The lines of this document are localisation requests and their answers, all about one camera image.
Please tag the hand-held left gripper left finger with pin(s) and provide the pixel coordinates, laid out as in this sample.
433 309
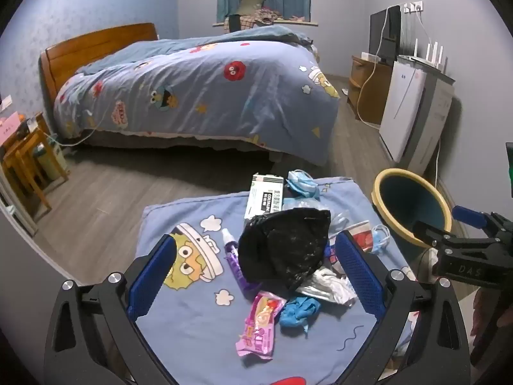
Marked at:
154 276

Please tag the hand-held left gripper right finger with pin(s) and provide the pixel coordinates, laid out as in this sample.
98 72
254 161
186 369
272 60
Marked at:
360 276

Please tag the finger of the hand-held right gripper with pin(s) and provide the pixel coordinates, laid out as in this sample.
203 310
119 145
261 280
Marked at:
469 214
431 230

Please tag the yellow-rimmed blue trash bin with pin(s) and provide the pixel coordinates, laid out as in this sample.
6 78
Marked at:
404 204

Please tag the silver foil wrapper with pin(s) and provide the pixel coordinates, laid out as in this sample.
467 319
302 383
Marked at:
324 286

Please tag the red and white packet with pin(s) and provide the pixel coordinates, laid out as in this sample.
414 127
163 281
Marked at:
362 236

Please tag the blue face mask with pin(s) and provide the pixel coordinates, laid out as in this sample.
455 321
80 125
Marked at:
380 238
302 184

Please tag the clear plastic wrapper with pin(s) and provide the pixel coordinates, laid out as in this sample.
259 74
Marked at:
340 218

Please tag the blue glove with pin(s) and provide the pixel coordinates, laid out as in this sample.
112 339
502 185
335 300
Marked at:
298 313

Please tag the purple plastic bottle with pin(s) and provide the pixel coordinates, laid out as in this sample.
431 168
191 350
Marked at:
234 260

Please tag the black plastic bag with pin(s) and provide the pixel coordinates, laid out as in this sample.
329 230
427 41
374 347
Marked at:
280 244

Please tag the pink snack wrapper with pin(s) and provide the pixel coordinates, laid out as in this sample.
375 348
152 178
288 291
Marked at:
258 325

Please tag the black and white box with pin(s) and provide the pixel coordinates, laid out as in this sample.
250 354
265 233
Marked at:
264 198

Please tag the person's right hand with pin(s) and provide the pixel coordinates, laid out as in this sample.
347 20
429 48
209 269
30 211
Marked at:
483 313

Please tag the white air purifier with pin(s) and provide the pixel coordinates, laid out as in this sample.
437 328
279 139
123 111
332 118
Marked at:
404 108

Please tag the wooden cabinet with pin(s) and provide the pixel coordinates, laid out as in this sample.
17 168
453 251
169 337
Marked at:
368 88

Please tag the white router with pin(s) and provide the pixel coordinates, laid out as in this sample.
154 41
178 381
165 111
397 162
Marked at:
431 58

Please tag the wooden stool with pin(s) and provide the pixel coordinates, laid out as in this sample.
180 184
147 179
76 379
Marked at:
24 156

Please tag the white power strip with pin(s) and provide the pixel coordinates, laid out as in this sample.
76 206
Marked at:
368 56

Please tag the bed with cartoon duvet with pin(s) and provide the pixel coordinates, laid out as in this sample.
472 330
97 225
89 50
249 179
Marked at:
240 104

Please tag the black monitor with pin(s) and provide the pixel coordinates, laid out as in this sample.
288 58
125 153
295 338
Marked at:
384 30

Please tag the pink box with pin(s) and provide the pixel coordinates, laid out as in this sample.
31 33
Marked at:
10 122

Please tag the wooden bed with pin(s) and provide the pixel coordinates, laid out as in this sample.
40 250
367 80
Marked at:
100 42

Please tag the dark object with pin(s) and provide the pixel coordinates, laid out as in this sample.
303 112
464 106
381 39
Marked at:
232 22

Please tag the pile of plaid cloth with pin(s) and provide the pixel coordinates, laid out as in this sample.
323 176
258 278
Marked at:
260 18

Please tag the olive pillow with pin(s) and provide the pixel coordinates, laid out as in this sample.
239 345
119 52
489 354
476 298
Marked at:
252 2

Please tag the white wall socket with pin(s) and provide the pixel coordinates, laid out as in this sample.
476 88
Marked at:
415 7

